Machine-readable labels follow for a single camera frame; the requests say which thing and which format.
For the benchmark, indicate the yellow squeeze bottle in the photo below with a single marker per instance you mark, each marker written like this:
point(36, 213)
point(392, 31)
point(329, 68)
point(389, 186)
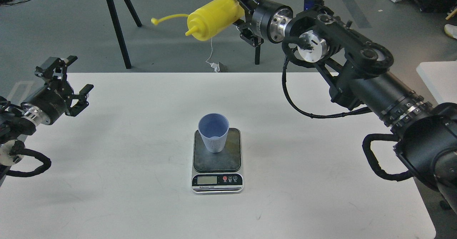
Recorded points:
point(210, 19)

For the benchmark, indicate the white power adapter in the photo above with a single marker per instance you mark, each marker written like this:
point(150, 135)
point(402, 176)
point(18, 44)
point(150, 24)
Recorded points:
point(219, 67)

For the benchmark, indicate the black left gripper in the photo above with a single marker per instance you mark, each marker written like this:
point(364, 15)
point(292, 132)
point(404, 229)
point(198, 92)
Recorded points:
point(46, 105)

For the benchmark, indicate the white shoe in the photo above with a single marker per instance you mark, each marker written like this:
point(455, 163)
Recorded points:
point(450, 30)

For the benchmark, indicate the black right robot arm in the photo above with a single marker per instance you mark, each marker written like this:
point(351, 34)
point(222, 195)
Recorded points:
point(423, 138)

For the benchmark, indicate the digital kitchen scale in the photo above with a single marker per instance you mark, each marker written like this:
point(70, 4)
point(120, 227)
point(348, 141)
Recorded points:
point(218, 173)

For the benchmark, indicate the white side table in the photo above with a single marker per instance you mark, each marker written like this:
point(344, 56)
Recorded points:
point(441, 79)

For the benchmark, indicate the blue plastic cup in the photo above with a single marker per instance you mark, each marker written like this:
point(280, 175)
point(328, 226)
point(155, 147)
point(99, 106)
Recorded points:
point(213, 129)

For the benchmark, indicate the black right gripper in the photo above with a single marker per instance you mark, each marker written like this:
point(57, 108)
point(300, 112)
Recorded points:
point(268, 20)

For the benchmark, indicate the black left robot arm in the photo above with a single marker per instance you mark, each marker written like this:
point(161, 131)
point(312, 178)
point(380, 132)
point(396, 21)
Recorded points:
point(14, 129)

